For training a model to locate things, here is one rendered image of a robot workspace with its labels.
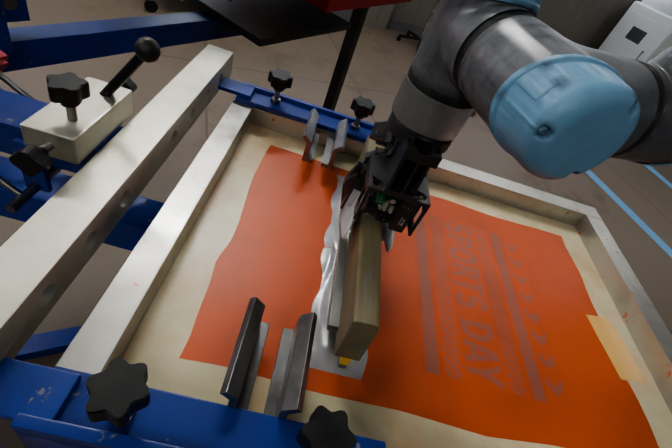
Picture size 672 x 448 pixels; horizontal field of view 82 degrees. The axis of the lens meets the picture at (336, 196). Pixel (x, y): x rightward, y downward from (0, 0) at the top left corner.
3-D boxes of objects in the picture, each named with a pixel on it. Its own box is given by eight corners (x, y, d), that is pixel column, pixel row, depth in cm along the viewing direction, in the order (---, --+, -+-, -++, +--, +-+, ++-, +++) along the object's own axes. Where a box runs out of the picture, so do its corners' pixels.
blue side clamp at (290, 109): (377, 155, 82) (389, 128, 78) (376, 169, 78) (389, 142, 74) (239, 111, 79) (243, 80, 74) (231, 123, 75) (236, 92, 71)
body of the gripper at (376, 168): (348, 222, 44) (388, 138, 36) (353, 176, 51) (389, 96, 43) (410, 240, 45) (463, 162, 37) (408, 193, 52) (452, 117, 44)
